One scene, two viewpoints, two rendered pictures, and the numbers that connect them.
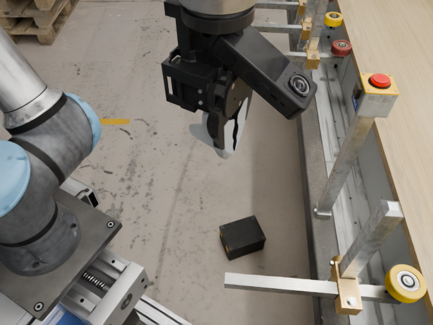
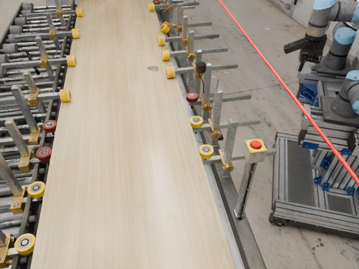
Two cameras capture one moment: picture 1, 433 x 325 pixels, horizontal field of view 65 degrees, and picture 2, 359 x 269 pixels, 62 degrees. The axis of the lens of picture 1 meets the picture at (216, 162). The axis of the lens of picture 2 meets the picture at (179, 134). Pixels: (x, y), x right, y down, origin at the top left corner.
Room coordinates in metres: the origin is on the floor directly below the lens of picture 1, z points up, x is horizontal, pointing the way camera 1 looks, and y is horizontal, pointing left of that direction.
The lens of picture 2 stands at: (1.33, -0.86, 2.07)
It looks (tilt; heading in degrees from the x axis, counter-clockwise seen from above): 44 degrees down; 165
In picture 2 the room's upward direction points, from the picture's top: straight up
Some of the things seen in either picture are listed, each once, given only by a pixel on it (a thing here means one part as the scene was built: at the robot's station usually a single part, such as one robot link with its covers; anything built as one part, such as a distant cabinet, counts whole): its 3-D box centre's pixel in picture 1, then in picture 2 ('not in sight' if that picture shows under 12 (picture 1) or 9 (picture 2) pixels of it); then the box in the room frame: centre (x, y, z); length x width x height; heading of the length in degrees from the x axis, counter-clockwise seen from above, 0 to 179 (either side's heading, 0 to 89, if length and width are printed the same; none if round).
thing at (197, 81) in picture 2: not in sight; (197, 80); (-0.40, -0.26, 0.88); 0.03 x 0.03 x 0.48; 85
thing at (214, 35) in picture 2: not in sight; (189, 37); (-0.94, -0.16, 0.95); 0.50 x 0.04 x 0.04; 85
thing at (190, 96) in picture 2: not in sight; (192, 101); (-0.20, -0.36, 0.85); 0.08 x 0.08 x 0.11
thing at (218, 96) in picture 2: not in sight; (216, 123); (0.10, -0.30, 0.90); 0.03 x 0.03 x 0.48; 85
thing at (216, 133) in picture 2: not in sight; (213, 128); (0.07, -0.30, 0.84); 0.13 x 0.06 x 0.05; 175
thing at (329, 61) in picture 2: not in sight; (336, 57); (-0.10, 0.60, 1.09); 0.15 x 0.15 x 0.10
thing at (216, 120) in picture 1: (221, 117); not in sight; (0.30, -0.01, 1.40); 0.05 x 0.02 x 0.09; 150
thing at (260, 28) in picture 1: (288, 29); not in sight; (1.56, -0.35, 0.83); 0.43 x 0.03 x 0.04; 85
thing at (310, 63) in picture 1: (311, 55); not in sight; (1.32, -0.41, 0.84); 0.13 x 0.06 x 0.05; 175
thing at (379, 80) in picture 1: (379, 81); (256, 144); (0.60, -0.35, 1.22); 0.04 x 0.04 x 0.02
